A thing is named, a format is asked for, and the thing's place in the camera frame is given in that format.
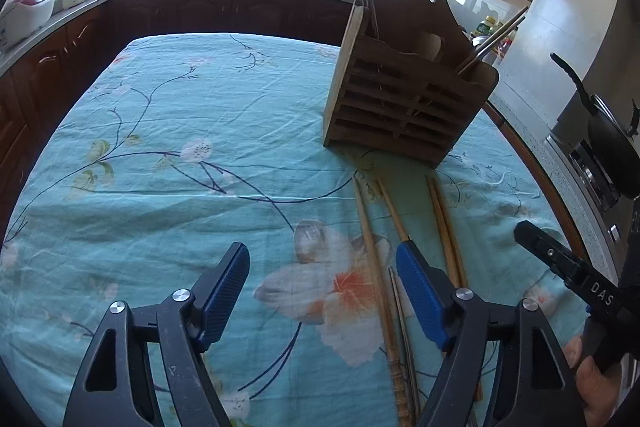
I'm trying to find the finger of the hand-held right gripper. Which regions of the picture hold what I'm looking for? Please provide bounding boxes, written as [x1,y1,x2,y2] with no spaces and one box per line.
[514,221,615,314]

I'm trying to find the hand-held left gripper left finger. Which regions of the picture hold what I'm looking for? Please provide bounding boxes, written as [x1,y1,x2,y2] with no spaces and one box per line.
[62,242,251,427]

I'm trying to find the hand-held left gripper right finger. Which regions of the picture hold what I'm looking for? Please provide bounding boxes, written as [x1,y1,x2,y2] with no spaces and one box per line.
[395,242,587,427]

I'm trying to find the patterned wooden chopstick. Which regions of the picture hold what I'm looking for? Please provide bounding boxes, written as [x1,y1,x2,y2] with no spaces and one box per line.
[376,178,411,243]
[351,176,413,427]

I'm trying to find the wooden utensil holder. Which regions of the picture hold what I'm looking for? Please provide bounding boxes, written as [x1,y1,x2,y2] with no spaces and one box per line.
[321,0,501,170]

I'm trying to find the person's right hand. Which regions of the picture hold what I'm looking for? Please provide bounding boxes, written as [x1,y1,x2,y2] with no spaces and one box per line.
[562,336,631,427]

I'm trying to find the gas stove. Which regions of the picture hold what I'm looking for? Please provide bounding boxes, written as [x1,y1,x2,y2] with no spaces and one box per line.
[547,134,640,258]

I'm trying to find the floral teal tablecloth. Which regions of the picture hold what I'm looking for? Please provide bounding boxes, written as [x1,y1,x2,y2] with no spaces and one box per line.
[0,32,601,427]

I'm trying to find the black wok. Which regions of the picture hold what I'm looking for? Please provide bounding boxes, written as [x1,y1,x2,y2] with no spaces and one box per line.
[550,53,640,198]

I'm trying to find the condiment bottles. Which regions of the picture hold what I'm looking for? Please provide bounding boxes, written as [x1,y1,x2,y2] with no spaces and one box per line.
[472,17,516,52]

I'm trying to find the white pink rice cooker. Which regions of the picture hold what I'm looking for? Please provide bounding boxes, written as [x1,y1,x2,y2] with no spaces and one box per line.
[0,0,56,50]

